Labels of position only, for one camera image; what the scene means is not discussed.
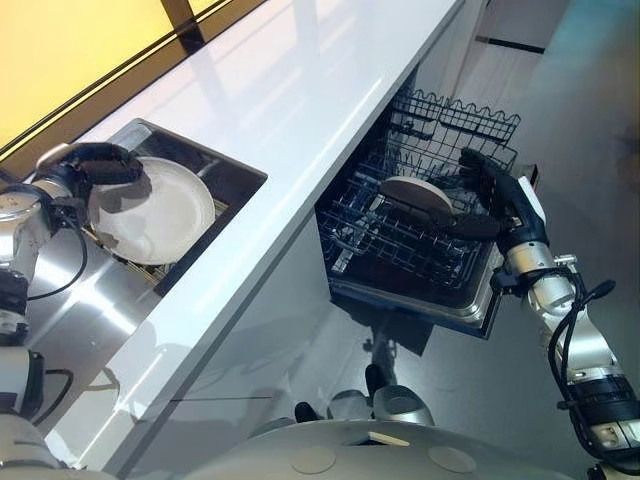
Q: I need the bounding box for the black wire dishwasher rack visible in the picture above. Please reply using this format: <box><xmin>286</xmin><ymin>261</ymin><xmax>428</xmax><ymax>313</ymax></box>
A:
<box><xmin>316</xmin><ymin>88</ymin><xmax>522</xmax><ymax>291</ymax></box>

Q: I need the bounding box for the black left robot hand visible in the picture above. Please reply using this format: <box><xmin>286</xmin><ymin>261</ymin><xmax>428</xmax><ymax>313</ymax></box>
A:
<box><xmin>33</xmin><ymin>142</ymin><xmax>145</xmax><ymax>187</ymax></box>

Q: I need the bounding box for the dark window frame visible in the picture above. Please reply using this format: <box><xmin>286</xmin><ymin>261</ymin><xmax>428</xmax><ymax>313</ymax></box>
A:
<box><xmin>0</xmin><ymin>0</ymin><xmax>251</xmax><ymax>174</ymax></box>

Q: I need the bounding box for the silver robot torso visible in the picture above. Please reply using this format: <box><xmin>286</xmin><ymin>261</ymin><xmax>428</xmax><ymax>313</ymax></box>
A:
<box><xmin>174</xmin><ymin>419</ymin><xmax>591</xmax><ymax>480</ymax></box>

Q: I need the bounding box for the silver robot leg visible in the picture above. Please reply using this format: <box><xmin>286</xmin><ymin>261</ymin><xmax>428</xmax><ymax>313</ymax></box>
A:
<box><xmin>327</xmin><ymin>388</ymin><xmax>374</xmax><ymax>420</ymax></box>
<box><xmin>372</xmin><ymin>383</ymin><xmax>435</xmax><ymax>427</ymax></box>

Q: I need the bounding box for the stainless steel dishwasher drawer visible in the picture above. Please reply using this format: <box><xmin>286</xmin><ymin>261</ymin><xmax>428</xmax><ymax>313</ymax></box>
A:
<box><xmin>319</xmin><ymin>162</ymin><xmax>539</xmax><ymax>341</ymax></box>

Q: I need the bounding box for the white kitchen counter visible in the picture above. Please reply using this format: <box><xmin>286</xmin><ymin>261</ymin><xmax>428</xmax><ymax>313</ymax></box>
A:
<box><xmin>0</xmin><ymin>0</ymin><xmax>474</xmax><ymax>480</ymax></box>

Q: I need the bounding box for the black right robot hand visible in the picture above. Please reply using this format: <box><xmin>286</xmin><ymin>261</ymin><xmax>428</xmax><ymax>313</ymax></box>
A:
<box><xmin>448</xmin><ymin>146</ymin><xmax>547</xmax><ymax>241</ymax></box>

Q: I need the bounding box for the large white plate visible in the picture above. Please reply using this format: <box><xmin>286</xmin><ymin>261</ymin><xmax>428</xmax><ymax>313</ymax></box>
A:
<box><xmin>89</xmin><ymin>156</ymin><xmax>217</xmax><ymax>265</ymax></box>

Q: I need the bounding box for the wooden sink rack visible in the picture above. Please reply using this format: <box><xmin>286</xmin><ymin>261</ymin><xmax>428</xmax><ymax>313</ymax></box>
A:
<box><xmin>82</xmin><ymin>197</ymin><xmax>234</xmax><ymax>297</ymax></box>

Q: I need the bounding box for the stainless steel sink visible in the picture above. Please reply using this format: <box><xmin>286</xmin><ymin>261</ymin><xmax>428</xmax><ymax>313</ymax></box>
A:
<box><xmin>27</xmin><ymin>117</ymin><xmax>269</xmax><ymax>321</ymax></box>

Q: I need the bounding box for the small beige plate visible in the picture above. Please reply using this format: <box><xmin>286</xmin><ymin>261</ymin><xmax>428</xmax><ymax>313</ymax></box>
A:
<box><xmin>380</xmin><ymin>175</ymin><xmax>453</xmax><ymax>215</ymax></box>

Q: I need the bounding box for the dark robot foot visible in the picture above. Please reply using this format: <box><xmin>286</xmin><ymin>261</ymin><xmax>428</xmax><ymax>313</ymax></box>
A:
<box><xmin>293</xmin><ymin>400</ymin><xmax>321</xmax><ymax>424</ymax></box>
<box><xmin>364</xmin><ymin>363</ymin><xmax>385</xmax><ymax>399</ymax></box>

